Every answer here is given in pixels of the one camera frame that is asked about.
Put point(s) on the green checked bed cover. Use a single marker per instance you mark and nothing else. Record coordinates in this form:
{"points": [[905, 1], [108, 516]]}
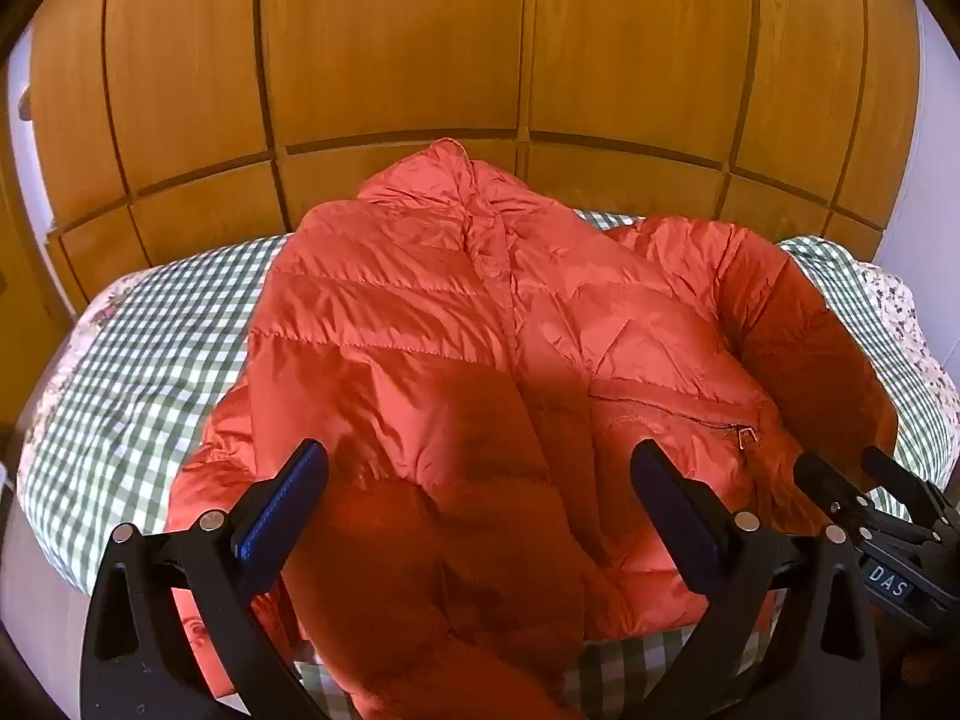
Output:
{"points": [[150, 360]]}

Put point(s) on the wooden wardrobe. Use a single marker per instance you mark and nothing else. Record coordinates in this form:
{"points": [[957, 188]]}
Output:
{"points": [[390, 37]]}

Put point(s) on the orange puffer jacket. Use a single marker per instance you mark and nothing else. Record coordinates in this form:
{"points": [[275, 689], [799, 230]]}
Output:
{"points": [[450, 300]]}

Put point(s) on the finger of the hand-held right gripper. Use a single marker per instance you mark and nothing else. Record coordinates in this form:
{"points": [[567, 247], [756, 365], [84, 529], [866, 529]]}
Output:
{"points": [[829, 491], [900, 484]]}

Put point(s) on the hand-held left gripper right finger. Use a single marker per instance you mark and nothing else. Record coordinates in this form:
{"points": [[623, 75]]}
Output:
{"points": [[675, 525]]}

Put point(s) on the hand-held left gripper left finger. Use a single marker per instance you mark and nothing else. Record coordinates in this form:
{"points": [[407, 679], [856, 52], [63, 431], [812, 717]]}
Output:
{"points": [[281, 510]]}

